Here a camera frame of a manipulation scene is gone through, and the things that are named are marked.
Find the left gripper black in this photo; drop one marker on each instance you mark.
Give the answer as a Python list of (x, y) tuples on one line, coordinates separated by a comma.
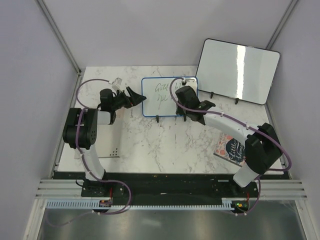
[(135, 99)]

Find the white paper sheet with dots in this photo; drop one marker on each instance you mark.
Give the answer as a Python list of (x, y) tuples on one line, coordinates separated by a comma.
[(101, 129)]

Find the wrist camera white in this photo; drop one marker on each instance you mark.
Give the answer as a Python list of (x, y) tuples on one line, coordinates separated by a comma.
[(190, 81), (117, 84)]

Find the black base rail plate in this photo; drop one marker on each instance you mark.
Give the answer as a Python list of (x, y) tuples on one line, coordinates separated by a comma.
[(123, 178)]

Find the white slotted cable duct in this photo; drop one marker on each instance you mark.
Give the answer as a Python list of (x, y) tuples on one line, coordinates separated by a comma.
[(106, 204)]

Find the colourful Little Women book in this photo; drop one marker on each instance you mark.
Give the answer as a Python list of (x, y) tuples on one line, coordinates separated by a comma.
[(231, 150)]

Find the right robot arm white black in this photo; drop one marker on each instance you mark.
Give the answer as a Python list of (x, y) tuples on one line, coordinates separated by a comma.
[(261, 144)]

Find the large black-framed whiteboard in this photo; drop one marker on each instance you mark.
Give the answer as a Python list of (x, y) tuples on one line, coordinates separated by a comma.
[(236, 71)]

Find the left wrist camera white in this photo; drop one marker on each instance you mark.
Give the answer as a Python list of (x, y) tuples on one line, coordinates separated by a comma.
[(117, 84)]

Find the aluminium frame rail front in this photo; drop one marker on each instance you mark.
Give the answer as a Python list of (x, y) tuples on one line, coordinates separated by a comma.
[(218, 189)]

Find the small blue-framed whiteboard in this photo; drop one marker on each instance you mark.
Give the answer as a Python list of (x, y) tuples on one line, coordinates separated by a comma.
[(158, 91)]

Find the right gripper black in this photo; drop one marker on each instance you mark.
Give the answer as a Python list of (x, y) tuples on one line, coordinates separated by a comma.
[(180, 111)]

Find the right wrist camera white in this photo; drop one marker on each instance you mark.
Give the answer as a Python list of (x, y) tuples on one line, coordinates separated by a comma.
[(190, 81)]

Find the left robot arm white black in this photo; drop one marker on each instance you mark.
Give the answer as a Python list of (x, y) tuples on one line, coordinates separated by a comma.
[(94, 171)]

